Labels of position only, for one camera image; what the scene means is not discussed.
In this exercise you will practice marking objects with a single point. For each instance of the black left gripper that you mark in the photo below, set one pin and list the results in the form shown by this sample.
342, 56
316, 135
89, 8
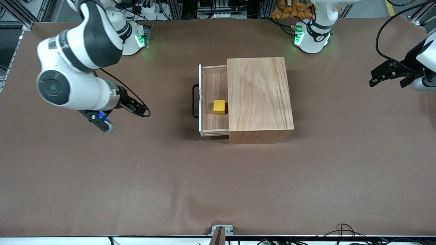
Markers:
407, 65

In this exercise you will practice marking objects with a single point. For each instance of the yellow cube block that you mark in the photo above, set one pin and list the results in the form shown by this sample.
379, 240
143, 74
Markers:
219, 107

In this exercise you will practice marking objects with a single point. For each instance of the wooden drawer cabinet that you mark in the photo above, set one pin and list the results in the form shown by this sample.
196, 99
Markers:
259, 95

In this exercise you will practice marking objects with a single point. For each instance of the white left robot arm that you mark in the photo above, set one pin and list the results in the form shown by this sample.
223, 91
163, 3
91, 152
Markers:
311, 42

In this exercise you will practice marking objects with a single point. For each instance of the grey background equipment rack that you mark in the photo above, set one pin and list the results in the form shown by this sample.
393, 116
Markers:
221, 10

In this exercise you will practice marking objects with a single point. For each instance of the brown table mat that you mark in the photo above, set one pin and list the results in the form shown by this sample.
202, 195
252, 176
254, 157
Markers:
170, 177

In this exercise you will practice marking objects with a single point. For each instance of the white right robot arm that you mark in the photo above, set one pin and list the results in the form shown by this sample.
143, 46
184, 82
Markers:
75, 44

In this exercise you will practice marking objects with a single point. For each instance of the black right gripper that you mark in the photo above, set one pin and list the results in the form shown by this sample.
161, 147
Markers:
126, 101

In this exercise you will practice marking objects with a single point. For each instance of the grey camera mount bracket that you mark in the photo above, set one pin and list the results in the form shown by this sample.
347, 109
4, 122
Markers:
222, 231

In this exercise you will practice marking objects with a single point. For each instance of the white power strip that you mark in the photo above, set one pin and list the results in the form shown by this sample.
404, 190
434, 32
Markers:
146, 8

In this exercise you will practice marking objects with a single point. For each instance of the wooden drawer with white front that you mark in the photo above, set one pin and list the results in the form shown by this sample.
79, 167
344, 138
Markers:
214, 85

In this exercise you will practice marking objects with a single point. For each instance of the aluminium frame beam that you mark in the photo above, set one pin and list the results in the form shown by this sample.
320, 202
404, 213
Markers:
28, 25
417, 18

